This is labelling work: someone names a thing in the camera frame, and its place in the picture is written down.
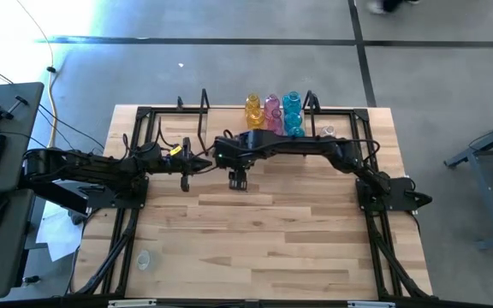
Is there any yellow textured glass vase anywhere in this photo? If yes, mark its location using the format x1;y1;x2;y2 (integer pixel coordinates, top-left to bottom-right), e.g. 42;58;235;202
246;107;266;131

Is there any clear squat glass vase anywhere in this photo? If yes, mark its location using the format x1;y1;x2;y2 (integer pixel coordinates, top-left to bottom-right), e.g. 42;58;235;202
137;250;152;272

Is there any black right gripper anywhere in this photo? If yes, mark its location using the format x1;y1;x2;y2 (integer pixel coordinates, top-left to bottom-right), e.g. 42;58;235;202
214;132;267;192

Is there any black aluminium table frame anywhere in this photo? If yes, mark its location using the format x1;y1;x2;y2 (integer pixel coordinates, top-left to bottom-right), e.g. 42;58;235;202
64;104;435;303

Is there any dark grey desk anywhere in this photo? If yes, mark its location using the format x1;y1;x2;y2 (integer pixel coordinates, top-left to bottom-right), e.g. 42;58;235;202
0;81;45;300

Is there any pink tall ribbed glass vase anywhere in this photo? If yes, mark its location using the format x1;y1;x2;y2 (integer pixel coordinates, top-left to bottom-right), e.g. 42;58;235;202
266;109;285;126

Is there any person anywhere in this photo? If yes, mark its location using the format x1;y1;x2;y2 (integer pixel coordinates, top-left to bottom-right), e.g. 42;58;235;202
365;0;421;16

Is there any white label strip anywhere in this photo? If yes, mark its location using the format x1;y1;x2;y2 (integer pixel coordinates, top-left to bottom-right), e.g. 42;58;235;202
108;299;157;308
347;300;395;308

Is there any white paper sheet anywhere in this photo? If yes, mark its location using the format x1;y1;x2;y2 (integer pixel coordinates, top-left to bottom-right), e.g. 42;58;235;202
35;200;86;263

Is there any black support beam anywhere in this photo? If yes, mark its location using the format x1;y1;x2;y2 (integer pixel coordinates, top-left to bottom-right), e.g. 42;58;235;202
22;181;90;216

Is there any blue textured glass vase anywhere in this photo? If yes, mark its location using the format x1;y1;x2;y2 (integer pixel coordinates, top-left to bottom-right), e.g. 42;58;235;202
282;91;302;113

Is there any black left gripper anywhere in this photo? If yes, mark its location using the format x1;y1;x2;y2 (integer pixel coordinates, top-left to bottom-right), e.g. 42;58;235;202
141;137;213;193

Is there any yellow extension cable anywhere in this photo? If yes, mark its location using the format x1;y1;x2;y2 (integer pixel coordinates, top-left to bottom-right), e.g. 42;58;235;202
15;0;58;163

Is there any yellow ribbed glass vase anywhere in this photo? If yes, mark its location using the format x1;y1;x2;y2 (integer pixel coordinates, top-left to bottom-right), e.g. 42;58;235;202
245;92;262;111

